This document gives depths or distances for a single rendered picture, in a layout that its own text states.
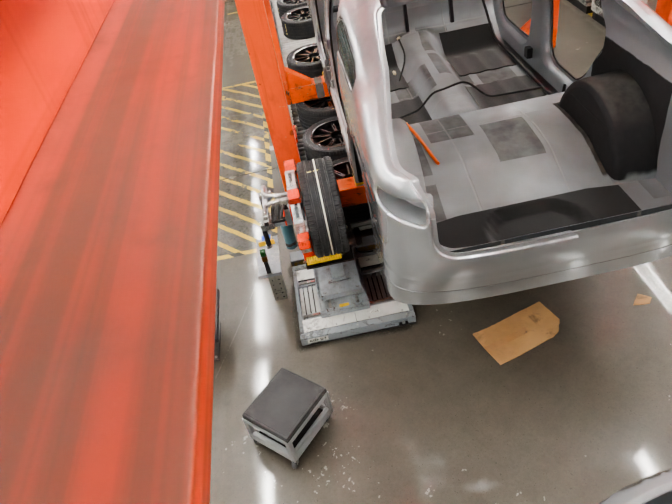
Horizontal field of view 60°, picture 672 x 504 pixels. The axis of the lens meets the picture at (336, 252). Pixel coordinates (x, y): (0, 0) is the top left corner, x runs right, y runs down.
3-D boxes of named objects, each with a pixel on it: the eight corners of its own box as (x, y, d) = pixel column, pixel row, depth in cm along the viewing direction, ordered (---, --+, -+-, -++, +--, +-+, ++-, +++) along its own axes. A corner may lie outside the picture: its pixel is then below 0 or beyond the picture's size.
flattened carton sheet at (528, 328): (567, 329, 392) (568, 326, 390) (500, 366, 379) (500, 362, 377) (536, 302, 414) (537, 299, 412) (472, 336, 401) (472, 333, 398)
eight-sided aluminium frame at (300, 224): (315, 267, 393) (299, 202, 358) (305, 269, 393) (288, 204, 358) (307, 219, 435) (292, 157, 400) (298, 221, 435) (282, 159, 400)
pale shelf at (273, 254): (282, 274, 416) (281, 271, 414) (258, 279, 416) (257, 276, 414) (278, 237, 449) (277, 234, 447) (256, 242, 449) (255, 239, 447)
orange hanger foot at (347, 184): (379, 200, 448) (373, 162, 425) (312, 215, 448) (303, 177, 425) (375, 188, 460) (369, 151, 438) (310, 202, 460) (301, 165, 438)
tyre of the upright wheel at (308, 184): (349, 237, 357) (327, 139, 372) (311, 245, 356) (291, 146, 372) (351, 260, 421) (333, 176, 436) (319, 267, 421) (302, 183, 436)
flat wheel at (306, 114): (353, 96, 642) (350, 76, 627) (369, 123, 592) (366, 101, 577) (295, 111, 638) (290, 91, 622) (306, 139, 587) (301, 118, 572)
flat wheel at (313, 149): (295, 154, 569) (290, 132, 554) (352, 128, 589) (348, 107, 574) (329, 182, 523) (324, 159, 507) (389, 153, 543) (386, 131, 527)
